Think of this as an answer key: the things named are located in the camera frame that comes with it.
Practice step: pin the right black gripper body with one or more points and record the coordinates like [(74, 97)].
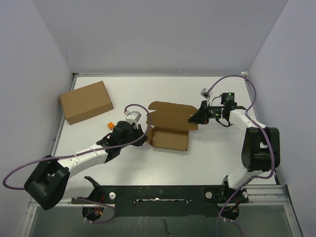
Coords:
[(214, 112)]

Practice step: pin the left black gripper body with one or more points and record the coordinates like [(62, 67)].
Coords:
[(135, 134)]

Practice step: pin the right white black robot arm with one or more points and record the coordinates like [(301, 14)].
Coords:
[(261, 146)]

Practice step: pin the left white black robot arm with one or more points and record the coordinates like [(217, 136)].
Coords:
[(47, 183)]

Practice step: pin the closed brown cardboard box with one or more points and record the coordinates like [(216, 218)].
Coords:
[(85, 102)]

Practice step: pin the small orange cube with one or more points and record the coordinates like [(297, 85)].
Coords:
[(110, 126)]

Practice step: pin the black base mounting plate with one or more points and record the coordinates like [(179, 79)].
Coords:
[(168, 201)]

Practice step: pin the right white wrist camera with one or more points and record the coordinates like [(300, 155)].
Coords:
[(206, 94)]

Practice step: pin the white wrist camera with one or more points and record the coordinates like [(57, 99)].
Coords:
[(206, 94), (132, 117)]

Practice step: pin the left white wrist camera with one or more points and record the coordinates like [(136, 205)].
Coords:
[(132, 117)]

